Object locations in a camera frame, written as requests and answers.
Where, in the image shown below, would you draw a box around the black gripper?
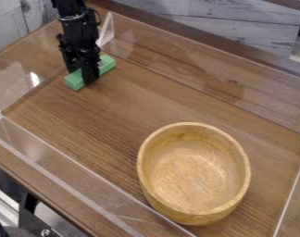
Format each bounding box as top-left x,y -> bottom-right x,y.
52,0 -> 101,85

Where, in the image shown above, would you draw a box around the green rectangular block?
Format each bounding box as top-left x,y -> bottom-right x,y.
64,55 -> 117,91

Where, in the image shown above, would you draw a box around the brown wooden bowl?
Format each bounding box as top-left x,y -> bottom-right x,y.
137,122 -> 252,226

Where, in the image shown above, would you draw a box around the clear acrylic tray walls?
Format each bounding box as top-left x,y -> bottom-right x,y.
0,12 -> 300,237

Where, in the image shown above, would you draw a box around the black table leg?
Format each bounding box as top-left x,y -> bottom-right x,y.
24,193 -> 40,214

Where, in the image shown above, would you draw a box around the black metal bracket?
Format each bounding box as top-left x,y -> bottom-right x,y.
18,212 -> 62,237

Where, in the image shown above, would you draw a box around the black cable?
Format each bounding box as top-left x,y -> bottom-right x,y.
0,217 -> 10,237

